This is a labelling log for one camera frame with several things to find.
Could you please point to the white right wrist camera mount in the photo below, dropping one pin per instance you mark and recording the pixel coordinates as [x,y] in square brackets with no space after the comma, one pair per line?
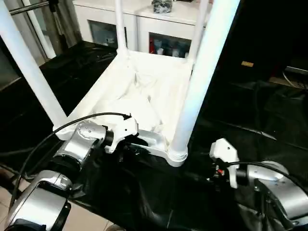
[224,150]

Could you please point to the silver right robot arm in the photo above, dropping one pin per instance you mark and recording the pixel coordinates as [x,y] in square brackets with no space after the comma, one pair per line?
[284,192]

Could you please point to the red bottle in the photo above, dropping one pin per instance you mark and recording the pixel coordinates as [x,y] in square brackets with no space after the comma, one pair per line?
[152,45]

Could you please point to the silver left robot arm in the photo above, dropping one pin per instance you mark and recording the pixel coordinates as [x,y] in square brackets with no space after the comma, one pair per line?
[79,144]

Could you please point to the white plastic table top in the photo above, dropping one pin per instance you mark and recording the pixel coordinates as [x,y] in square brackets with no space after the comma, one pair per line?
[144,82]

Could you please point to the white glass-door cabinet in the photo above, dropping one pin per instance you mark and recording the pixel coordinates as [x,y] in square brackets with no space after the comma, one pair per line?
[96,14]

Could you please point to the black plastic mat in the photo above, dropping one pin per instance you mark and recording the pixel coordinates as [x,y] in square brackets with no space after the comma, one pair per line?
[269,110]

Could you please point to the small yellow label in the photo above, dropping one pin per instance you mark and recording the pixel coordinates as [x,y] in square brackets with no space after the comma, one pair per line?
[247,63]

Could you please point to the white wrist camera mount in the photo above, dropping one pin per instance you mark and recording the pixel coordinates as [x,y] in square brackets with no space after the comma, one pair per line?
[224,150]
[126,129]

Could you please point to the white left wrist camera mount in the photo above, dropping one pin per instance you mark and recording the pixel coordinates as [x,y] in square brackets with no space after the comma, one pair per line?
[126,129]

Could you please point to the white plastic table leg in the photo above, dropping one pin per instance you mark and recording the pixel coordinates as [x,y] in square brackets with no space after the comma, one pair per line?
[199,29]
[207,62]
[120,24]
[29,67]

